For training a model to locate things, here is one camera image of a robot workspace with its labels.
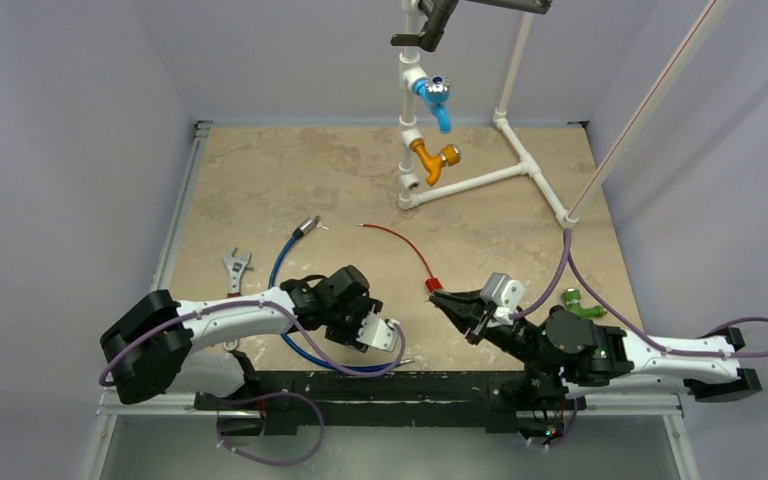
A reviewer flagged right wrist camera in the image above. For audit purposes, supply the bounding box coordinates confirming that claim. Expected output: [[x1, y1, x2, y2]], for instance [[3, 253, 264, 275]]
[[479, 273, 526, 327]]

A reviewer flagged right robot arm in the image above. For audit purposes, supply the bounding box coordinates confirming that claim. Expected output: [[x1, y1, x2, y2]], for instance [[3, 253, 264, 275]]
[[429, 291, 763, 407]]

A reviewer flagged red handled adjustable wrench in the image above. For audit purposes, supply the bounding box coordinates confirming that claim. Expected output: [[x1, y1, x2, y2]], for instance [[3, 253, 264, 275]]
[[223, 247, 253, 298]]

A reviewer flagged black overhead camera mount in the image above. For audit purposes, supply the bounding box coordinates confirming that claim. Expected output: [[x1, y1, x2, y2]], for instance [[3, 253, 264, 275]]
[[390, 0, 553, 54]]

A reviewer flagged green object at right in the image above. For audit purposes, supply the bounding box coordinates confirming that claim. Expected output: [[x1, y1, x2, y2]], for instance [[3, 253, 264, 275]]
[[561, 288, 607, 319]]

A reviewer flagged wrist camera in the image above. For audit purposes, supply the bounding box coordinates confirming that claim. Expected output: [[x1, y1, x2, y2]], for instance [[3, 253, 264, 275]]
[[356, 312, 398, 352], [479, 273, 526, 327]]

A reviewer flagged blue faucet valve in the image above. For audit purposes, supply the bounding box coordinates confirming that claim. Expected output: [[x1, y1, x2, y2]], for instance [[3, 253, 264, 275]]
[[412, 75, 452, 134]]

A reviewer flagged blue cable lock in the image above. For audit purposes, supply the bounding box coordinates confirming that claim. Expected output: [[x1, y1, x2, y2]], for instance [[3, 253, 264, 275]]
[[268, 215, 408, 374]]

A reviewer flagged white diagonal pole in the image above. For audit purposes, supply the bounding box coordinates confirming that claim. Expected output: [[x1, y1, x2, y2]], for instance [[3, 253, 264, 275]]
[[559, 0, 733, 228]]

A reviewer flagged white PVC pipe frame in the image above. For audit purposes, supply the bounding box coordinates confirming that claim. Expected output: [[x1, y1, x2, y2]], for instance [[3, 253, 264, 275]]
[[390, 1, 571, 229]]

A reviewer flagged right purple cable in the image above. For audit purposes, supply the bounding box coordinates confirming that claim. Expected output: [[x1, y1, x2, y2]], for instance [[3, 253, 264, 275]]
[[509, 228, 768, 452]]

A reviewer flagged red cable seal lock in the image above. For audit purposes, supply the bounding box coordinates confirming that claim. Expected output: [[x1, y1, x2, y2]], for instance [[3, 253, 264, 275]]
[[357, 223, 445, 296]]

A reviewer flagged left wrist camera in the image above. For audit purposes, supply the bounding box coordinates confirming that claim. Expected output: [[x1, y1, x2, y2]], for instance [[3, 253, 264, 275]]
[[356, 312, 398, 352]]

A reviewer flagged orange faucet valve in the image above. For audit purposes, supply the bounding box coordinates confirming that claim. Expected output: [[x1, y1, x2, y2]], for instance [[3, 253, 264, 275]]
[[409, 139, 461, 187]]

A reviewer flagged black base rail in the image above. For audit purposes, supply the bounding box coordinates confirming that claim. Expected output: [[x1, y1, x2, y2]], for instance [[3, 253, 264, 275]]
[[194, 371, 587, 439]]

